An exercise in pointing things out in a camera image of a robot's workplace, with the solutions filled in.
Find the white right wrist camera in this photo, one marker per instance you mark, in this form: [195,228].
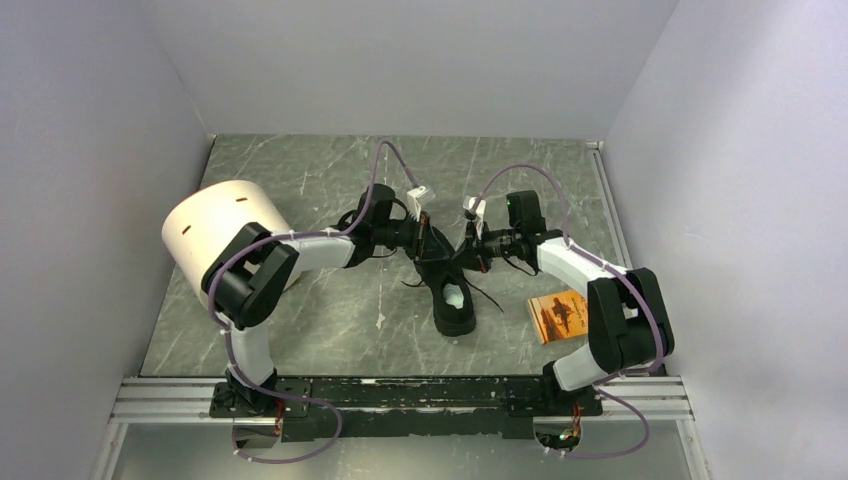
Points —
[474,208]

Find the aluminium frame rail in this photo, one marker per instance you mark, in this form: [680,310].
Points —
[180,401]

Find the black shoelace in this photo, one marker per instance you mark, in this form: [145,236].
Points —
[470,285]

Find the black shoe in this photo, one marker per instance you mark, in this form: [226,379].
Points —
[453,310]

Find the orange book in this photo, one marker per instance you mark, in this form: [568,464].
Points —
[559,316]

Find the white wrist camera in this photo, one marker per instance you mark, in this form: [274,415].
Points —
[474,208]
[417,198]

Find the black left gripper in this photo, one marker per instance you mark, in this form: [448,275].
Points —
[424,244]

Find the white cylindrical container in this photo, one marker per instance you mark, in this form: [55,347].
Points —
[199,228]

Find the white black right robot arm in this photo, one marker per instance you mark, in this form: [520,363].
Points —
[628,326]

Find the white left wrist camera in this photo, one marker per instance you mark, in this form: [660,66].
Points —
[417,198]

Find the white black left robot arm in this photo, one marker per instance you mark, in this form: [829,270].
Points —
[245,282]

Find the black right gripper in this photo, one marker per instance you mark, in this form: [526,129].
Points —
[478,251]

